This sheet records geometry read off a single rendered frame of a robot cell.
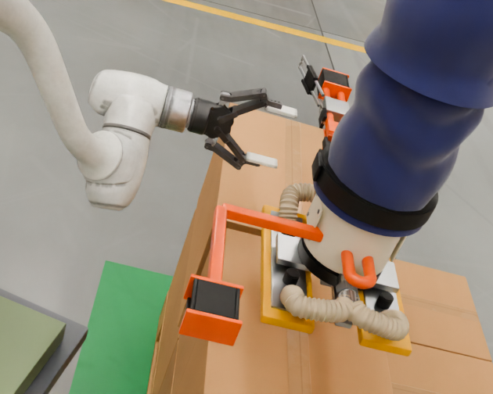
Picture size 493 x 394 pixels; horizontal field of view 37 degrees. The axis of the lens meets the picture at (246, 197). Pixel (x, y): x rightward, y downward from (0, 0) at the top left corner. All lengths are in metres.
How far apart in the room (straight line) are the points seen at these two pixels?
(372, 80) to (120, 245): 2.05
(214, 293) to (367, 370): 0.58
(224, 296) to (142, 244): 2.03
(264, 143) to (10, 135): 1.71
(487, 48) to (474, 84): 0.06
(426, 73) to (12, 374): 0.97
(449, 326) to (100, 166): 1.43
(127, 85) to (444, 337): 1.39
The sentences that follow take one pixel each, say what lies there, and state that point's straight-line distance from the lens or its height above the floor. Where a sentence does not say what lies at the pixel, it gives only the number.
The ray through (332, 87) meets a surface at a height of 1.26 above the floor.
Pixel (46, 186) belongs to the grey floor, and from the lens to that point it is 3.35.
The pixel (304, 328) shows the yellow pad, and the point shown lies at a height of 1.13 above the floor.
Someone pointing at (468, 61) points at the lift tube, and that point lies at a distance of 1.16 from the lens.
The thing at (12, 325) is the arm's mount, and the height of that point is 0.80.
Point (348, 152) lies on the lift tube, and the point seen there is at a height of 1.44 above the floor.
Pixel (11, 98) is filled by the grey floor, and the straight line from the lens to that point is 3.90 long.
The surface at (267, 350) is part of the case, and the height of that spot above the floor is 0.94.
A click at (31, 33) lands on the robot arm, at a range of 1.32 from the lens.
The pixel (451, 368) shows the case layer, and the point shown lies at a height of 0.54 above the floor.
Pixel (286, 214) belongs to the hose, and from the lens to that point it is 1.55.
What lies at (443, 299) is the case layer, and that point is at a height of 0.54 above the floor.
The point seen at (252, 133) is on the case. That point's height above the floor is 0.94.
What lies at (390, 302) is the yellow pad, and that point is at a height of 1.16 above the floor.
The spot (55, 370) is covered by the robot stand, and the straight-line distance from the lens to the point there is 1.67.
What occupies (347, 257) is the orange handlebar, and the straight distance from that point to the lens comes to 1.35.
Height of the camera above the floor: 2.04
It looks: 34 degrees down
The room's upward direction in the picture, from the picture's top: 20 degrees clockwise
